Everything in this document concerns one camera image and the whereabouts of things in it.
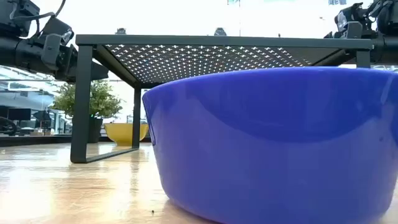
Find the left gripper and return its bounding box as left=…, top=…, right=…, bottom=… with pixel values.
left=0, top=33, right=109, bottom=83

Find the yellow patterned mini bowl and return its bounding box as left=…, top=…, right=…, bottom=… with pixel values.
left=103, top=123, right=149, bottom=146

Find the blue plastic bowl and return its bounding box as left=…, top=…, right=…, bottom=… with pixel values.
left=142, top=66, right=398, bottom=224

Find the green potted plant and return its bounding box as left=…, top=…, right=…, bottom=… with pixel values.
left=51, top=79, right=124, bottom=144

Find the black monitor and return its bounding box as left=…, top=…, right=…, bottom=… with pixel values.
left=6, top=107, right=32, bottom=121

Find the black office chair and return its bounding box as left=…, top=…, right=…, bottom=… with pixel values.
left=0, top=116, right=18, bottom=137

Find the black perforated metal shelf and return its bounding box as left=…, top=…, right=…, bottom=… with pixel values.
left=70, top=34, right=374, bottom=164

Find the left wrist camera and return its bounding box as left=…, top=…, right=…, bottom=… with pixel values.
left=39, top=17, right=75, bottom=47

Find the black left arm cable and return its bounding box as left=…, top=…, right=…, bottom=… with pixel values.
left=9, top=0, right=67, bottom=37

